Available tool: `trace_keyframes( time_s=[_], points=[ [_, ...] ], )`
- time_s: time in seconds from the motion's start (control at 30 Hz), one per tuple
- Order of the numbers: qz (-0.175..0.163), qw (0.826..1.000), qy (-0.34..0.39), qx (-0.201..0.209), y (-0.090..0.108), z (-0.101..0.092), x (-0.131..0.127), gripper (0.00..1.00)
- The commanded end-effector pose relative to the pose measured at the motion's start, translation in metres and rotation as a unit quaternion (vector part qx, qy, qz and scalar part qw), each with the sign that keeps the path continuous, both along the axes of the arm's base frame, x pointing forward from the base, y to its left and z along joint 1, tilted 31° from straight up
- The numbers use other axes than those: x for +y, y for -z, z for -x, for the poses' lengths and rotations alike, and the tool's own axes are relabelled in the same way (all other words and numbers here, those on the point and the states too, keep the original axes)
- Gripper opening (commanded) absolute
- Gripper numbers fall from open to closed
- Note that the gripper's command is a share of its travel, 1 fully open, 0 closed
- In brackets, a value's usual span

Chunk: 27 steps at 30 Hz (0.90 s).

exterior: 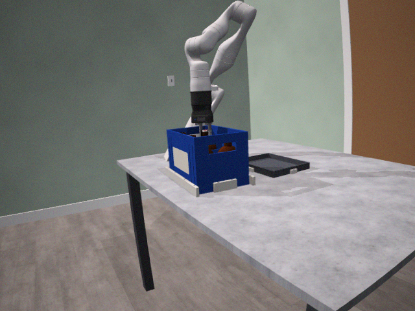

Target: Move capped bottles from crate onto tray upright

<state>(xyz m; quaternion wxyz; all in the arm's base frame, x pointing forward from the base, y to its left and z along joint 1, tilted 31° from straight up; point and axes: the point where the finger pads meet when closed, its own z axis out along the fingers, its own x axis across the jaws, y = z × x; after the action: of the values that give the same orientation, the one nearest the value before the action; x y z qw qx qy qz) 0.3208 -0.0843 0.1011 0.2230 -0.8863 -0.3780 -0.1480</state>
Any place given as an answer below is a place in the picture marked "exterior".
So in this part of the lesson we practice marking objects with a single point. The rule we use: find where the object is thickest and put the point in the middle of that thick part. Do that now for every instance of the blue bottle crate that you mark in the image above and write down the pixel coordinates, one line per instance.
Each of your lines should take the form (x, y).
(189, 156)

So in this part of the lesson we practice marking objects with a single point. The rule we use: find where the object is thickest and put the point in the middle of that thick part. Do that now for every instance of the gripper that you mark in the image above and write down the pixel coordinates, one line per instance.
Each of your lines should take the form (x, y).
(201, 95)

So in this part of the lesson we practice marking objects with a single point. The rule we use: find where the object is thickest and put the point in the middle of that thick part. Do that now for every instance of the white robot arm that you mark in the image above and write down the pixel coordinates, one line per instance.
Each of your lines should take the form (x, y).
(227, 52)

